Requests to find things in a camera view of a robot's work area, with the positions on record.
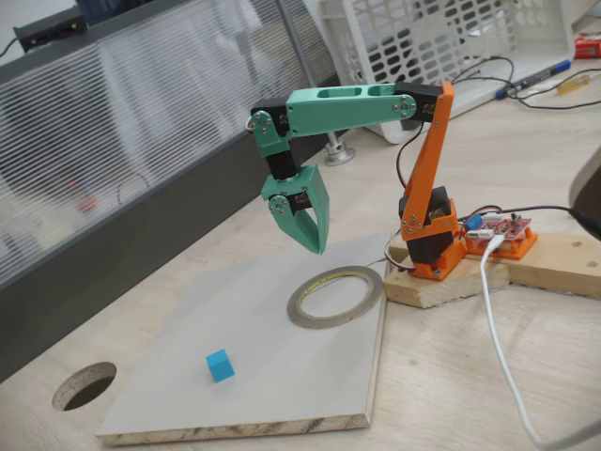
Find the black box on partition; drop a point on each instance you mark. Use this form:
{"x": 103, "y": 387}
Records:
{"x": 47, "y": 30}

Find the white plastic basket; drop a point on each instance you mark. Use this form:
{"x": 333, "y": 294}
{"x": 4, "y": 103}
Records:
{"x": 530, "y": 28}

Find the blue marker pen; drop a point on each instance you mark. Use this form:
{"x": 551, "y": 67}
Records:
{"x": 535, "y": 80}

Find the wooden robot base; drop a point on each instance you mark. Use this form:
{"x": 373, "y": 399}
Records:
{"x": 446, "y": 289}

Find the grey translucent desk partition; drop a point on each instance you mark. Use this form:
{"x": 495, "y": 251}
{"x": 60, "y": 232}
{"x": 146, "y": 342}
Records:
{"x": 141, "y": 117}

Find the dark monitor screen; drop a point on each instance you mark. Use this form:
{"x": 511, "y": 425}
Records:
{"x": 108, "y": 9}

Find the metal pole with foot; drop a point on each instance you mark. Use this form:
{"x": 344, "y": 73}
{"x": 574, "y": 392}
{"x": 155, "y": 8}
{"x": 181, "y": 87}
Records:
{"x": 340, "y": 157}

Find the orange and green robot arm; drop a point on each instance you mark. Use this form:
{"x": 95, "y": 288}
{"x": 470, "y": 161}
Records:
{"x": 338, "y": 113}

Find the blue cube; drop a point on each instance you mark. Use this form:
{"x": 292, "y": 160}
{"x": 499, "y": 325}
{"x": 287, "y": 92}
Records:
{"x": 220, "y": 367}

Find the red controller circuit board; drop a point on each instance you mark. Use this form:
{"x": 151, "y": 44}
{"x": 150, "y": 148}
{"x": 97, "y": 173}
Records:
{"x": 507, "y": 226}

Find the grey-topped wooden board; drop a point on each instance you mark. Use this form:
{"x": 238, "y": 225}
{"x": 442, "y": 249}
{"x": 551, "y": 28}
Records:
{"x": 258, "y": 352}

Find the yellow translucent stick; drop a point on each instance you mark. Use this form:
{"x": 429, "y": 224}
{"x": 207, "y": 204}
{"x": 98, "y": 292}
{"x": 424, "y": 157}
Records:
{"x": 574, "y": 84}

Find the small red box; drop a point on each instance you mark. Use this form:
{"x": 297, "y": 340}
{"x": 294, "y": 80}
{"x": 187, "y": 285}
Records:
{"x": 589, "y": 48}

